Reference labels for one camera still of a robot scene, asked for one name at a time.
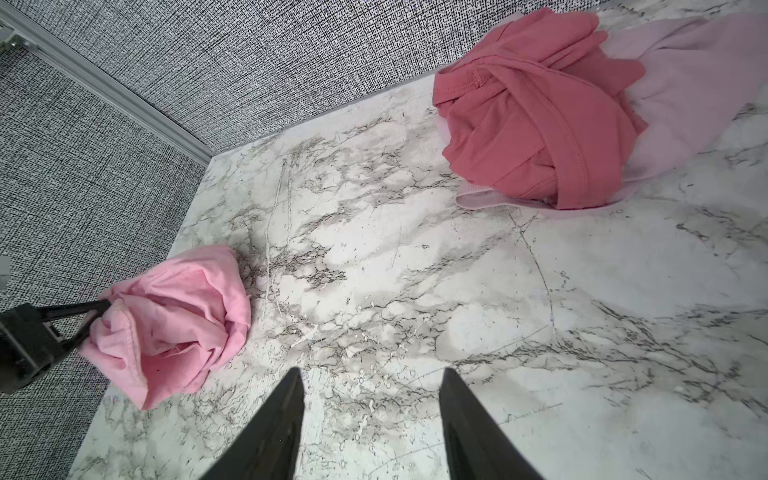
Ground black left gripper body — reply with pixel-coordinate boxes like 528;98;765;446
1;304;60;395

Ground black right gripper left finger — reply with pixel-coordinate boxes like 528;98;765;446
202;367;305;480

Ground aluminium frame horizontal bar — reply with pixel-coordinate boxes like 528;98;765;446
1;1;215;165

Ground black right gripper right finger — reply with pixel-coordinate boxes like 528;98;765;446
439;368;542;480

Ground dark rose cloth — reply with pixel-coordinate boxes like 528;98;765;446
432;8;646;210

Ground bright pink cloth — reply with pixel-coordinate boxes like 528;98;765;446
79;245;252;410

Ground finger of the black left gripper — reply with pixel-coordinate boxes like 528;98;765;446
37;300;111;354

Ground pale mauve cloth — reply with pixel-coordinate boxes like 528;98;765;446
456;14;767;211

